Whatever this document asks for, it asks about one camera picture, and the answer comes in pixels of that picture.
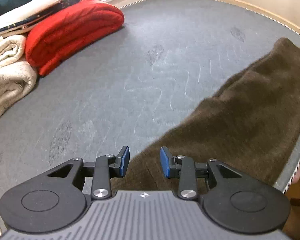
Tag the white folded blanket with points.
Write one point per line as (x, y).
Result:
(27, 7)

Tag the cream folded blanket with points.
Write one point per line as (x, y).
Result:
(7, 75)

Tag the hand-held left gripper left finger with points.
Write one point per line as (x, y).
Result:
(125, 160)

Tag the grey mattress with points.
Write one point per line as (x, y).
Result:
(115, 80)

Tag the dark patterned folded cloth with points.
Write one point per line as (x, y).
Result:
(47, 11)

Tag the red folded quilt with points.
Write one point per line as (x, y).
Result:
(75, 30)

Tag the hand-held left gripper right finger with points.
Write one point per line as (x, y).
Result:
(165, 161)

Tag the wooden bed frame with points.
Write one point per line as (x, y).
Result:
(252, 6)

